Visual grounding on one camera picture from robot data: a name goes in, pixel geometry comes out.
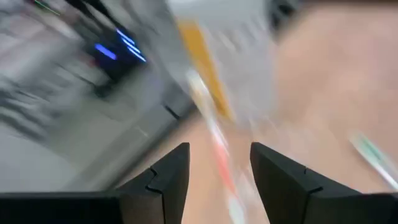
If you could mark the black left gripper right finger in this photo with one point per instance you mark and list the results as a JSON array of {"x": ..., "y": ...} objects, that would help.
[{"x": 280, "y": 193}]

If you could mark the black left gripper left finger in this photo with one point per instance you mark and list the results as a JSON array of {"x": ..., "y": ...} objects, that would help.
[{"x": 168, "y": 186}]

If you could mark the bagged orange white toothbrush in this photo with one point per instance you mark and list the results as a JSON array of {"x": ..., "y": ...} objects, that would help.
[{"x": 222, "y": 161}]

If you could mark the bagged green white toothbrush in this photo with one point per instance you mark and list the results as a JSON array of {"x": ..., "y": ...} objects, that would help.
[{"x": 370, "y": 152}]

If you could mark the black computer with blue lights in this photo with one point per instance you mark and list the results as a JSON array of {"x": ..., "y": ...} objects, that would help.
[{"x": 118, "y": 62}]

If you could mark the white wipes canister yellow label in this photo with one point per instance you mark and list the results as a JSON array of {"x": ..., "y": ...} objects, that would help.
[{"x": 199, "y": 56}]

